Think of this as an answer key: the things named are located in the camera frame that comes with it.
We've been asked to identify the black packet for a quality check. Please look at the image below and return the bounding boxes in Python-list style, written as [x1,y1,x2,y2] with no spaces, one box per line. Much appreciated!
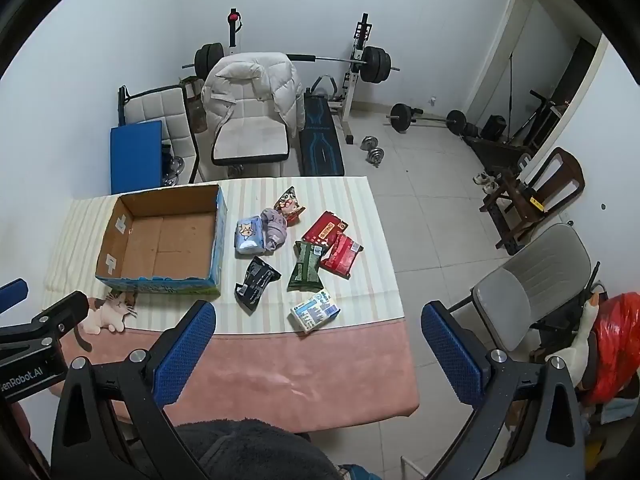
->
[234,255,283,307]

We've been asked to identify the barbell with large black plates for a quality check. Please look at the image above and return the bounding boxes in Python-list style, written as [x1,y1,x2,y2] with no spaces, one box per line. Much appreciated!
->
[181,42,401,85]

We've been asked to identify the red packet with white label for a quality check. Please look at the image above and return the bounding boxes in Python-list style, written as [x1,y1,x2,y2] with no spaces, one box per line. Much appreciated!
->
[320,233,364,279]

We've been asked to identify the striped pink cat-print blanket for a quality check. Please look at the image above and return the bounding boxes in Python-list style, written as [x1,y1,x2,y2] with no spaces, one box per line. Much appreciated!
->
[42,176,421,434]

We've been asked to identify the white quilted chair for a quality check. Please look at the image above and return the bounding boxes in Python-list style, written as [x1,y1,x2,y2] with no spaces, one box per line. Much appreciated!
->
[122,85,199,184]

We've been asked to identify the green snack packet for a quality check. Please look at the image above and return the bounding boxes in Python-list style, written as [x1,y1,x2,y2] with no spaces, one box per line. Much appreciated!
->
[287,240,326,290]

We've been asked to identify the orange cartoon snack bag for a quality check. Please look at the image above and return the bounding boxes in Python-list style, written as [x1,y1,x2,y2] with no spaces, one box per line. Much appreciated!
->
[272,186,307,226]

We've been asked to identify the white padded jacket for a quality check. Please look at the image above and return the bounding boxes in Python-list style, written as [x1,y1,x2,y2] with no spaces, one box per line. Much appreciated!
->
[201,52,306,141]

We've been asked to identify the red snack packet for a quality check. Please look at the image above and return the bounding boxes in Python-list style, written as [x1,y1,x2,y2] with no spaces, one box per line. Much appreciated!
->
[301,210,350,247]

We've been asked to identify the white door frame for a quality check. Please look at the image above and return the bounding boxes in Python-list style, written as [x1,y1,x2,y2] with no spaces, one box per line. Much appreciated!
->
[462,0,611,162]

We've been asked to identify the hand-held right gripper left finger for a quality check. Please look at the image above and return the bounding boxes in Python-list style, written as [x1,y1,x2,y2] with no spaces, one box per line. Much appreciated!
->
[50,300,217,480]

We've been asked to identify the brown bag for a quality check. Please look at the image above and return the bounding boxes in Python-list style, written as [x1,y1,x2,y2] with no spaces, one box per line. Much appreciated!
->
[179,75,207,134]

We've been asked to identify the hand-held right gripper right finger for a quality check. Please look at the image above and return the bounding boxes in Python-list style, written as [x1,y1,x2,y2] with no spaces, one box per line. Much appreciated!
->
[421,300,587,480]

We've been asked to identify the white and blue tissue pack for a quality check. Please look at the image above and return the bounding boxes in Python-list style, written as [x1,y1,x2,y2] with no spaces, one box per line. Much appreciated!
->
[289,290,341,334]

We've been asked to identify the white seat chair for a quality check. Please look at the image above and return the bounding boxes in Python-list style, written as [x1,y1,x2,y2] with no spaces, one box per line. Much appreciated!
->
[210,110,291,179]

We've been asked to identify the person's dark fleece clothing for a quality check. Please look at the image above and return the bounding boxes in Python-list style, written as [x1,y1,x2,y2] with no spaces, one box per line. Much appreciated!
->
[174,419,372,480]

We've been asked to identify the black exercise machine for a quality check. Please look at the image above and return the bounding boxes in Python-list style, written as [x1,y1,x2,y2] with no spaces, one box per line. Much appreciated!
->
[464,87,569,162]

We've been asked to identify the light blue cat-print tissue pack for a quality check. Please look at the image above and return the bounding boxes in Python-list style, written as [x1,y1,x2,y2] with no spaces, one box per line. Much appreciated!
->
[234,214,266,256]

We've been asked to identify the black and blue weight bench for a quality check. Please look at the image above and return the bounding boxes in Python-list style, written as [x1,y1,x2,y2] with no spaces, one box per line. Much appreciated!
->
[299,89,346,177]

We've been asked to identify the white goose plush toy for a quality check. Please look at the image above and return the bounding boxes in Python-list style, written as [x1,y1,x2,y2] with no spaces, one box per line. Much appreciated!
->
[544,292,601,389]

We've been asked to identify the purple-grey cloth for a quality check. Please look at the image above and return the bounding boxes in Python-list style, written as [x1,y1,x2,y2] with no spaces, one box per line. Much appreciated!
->
[260,207,290,251]

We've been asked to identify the red plastic bag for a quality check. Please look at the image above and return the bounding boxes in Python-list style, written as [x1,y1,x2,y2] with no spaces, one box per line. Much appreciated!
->
[581,292,640,407]

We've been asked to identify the white barbell rack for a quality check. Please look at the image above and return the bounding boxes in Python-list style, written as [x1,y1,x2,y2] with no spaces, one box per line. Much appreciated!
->
[227,8,374,145]

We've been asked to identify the cardboard box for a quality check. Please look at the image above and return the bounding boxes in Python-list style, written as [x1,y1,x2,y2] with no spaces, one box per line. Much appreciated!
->
[95,183,229,296]

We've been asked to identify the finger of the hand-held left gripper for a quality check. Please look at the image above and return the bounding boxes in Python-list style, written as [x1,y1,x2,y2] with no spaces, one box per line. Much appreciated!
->
[0,278,29,313]
[0,291,91,357]

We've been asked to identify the dark wooden chair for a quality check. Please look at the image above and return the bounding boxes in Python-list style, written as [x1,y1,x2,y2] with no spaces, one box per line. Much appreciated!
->
[479,147,586,256]

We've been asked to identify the grey folding chair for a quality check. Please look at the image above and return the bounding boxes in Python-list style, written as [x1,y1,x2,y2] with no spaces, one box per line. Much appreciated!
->
[446,223,594,357]

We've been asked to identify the black speaker box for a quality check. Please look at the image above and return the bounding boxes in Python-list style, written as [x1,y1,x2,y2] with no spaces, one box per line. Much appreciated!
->
[479,114,507,142]

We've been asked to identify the barbell with small black plates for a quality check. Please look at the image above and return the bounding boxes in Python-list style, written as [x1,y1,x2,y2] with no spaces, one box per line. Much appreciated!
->
[384,103,469,136]

